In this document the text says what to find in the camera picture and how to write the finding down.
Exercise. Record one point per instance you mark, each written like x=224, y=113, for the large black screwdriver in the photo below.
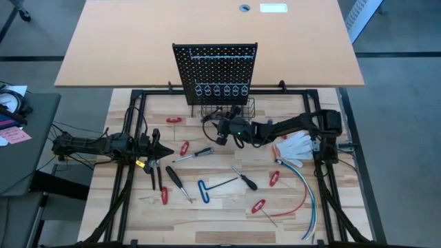
x=174, y=176

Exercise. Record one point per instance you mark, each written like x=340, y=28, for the black box under side table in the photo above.
x=58, y=186

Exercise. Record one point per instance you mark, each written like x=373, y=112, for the grey side table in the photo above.
x=27, y=162

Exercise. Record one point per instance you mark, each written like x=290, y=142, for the black chair base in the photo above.
x=24, y=14

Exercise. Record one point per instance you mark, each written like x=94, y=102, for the black screwdriver with long shaft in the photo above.
x=204, y=151

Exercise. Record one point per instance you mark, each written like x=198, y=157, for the light wooden desk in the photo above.
x=120, y=41

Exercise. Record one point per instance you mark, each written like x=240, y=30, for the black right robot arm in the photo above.
x=293, y=125

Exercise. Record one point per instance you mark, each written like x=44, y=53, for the pink paper sheet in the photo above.
x=15, y=135

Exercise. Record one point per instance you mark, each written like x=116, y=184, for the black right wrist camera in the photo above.
x=222, y=140

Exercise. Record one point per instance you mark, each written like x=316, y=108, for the white work glove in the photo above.
x=296, y=148

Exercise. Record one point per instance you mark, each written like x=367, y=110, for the black desk clamp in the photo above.
x=282, y=85
x=169, y=87

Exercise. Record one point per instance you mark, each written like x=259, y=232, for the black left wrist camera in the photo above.
x=155, y=135

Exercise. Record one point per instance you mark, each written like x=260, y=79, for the small black screwdriver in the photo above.
x=248, y=182

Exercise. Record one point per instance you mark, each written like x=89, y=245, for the black metal pegboard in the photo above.
x=220, y=69

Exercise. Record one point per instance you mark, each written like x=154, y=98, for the white perforated panel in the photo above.
x=361, y=15

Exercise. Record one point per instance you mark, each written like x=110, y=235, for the black aluminium rig frame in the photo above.
x=155, y=92

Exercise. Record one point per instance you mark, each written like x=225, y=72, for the white paper sheet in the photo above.
x=17, y=90

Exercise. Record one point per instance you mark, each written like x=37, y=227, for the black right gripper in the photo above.
x=237, y=131

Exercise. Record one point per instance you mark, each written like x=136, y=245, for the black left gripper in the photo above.
x=146, y=149

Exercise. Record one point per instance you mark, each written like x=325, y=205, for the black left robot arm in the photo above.
x=86, y=144

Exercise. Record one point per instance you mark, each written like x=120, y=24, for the white desk plate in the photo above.
x=274, y=8

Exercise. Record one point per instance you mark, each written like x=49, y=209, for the yellow tape tag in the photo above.
x=140, y=164

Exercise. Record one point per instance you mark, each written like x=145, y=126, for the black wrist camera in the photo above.
x=222, y=140
x=155, y=135

